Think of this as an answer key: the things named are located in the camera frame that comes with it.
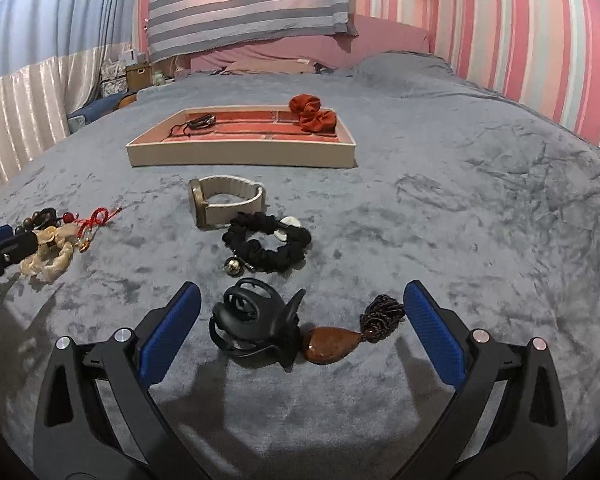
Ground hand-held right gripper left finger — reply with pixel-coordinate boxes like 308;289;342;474
32;281;216;480

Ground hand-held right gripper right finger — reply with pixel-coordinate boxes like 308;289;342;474
395;280;568;480

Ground cream scrunchie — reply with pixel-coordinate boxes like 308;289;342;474
20;224;78;282

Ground wooden bead bracelet red tassel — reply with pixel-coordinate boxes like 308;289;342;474
14;206;123;253

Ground black hair claw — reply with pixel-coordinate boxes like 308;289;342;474
209;276;307;372

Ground brown pendant necklace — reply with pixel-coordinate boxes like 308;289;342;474
301;295;406;365

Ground black scrunchie with white flower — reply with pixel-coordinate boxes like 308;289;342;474
221;211;312;277

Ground beige tray with red lining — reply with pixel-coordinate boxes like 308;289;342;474
126;106;357;168

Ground blue cushion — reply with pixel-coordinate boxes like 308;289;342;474
67;94;131;133

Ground floral storage bag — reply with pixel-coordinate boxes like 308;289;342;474
100;57;128;96

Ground cardboard box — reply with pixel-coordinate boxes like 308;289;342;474
125;62;153;90

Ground blue and cream curtain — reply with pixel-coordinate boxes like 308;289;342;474
0;0;153;201

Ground red scrunchie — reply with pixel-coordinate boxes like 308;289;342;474
288;94;338;134

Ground grey striped hanging cloth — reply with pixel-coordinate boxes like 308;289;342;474
145;0;359;63

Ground black cord bracelet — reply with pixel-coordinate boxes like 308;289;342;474
169;112;217;137

